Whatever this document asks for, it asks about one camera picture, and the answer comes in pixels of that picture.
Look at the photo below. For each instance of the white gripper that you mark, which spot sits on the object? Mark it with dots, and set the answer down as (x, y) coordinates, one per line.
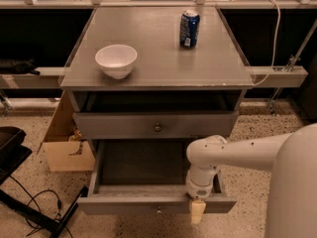
(199, 189)

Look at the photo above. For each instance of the grey drawer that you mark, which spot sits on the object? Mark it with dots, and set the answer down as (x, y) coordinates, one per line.
(138, 177)
(145, 125)

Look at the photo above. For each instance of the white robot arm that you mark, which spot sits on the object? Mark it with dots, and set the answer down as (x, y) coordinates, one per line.
(291, 160)

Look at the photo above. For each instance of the grey top drawer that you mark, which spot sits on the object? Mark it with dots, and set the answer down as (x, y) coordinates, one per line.
(145, 125)

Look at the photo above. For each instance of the grey drawer cabinet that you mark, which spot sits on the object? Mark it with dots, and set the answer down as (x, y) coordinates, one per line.
(166, 78)

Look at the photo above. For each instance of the cardboard box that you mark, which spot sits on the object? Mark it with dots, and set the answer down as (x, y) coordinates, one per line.
(65, 149)

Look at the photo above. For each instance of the white bowl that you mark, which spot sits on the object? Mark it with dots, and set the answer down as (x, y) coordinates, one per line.
(116, 61)

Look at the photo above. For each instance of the blue soda can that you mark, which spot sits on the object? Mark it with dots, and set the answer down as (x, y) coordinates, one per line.
(189, 29)

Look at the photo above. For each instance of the black cloth on rail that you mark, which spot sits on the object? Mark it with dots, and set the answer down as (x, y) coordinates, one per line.
(18, 66)

